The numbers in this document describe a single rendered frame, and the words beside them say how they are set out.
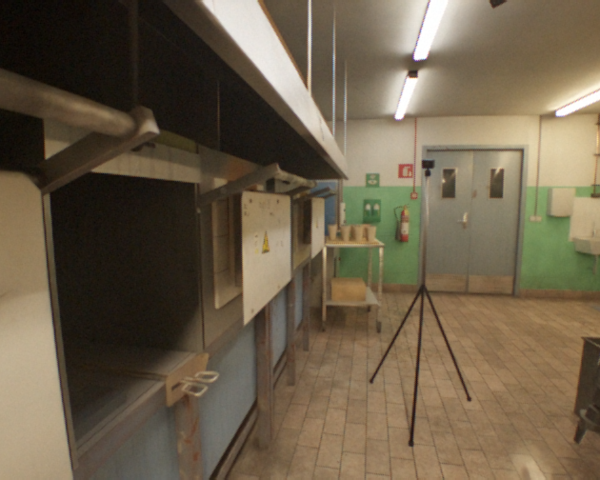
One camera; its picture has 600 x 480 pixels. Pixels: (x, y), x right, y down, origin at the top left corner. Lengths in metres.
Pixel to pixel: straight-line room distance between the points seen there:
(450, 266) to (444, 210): 0.81
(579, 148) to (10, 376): 5.75
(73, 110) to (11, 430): 0.33
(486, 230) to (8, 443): 5.17
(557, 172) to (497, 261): 1.42
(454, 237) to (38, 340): 4.98
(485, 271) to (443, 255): 0.63
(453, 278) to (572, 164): 2.19
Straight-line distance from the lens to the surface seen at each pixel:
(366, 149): 5.02
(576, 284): 5.85
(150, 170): 0.78
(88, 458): 0.79
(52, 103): 0.34
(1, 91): 0.31
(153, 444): 1.08
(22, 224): 0.45
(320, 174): 3.00
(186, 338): 1.07
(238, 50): 0.50
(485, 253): 5.30
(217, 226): 1.08
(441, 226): 5.10
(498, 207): 5.30
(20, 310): 0.45
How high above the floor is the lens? 1.30
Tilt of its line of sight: 6 degrees down
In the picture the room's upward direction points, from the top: straight up
